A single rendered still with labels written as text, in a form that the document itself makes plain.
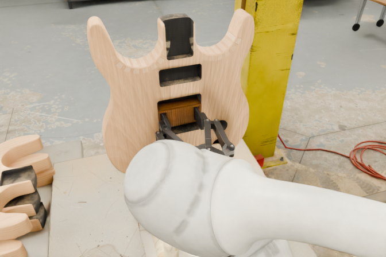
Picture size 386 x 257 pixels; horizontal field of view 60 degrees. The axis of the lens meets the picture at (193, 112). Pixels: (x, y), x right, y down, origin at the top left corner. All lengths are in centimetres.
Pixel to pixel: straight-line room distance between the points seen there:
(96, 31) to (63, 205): 55
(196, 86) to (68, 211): 50
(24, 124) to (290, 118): 219
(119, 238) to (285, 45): 142
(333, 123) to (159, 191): 269
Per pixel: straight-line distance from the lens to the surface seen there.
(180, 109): 74
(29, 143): 109
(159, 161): 34
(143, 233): 90
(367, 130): 301
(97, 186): 104
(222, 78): 74
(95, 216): 97
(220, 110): 78
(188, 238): 36
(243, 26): 71
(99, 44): 63
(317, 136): 279
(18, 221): 89
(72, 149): 123
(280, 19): 189
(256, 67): 195
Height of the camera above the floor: 167
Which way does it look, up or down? 36 degrees down
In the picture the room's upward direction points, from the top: straight up
